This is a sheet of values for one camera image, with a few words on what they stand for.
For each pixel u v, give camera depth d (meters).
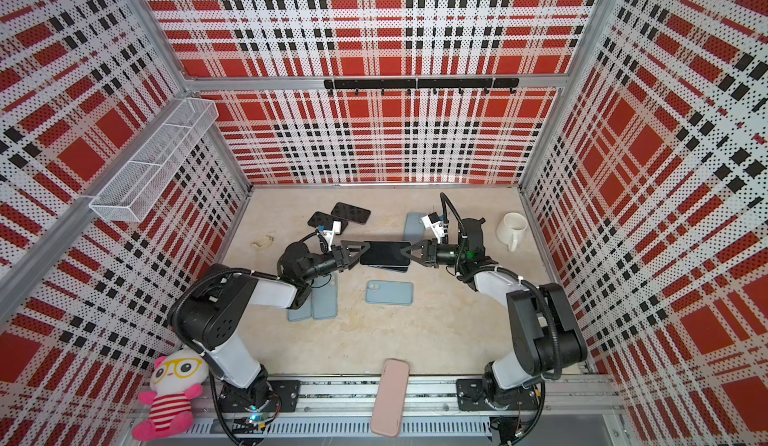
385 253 0.78
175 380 0.70
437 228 0.80
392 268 0.97
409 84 0.88
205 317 0.47
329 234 0.82
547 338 0.41
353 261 0.79
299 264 0.72
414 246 0.77
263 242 1.04
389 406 0.72
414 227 1.08
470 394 0.73
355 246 0.81
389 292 0.93
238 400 0.68
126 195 0.68
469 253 0.71
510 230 0.99
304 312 0.88
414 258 0.78
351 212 1.15
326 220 1.10
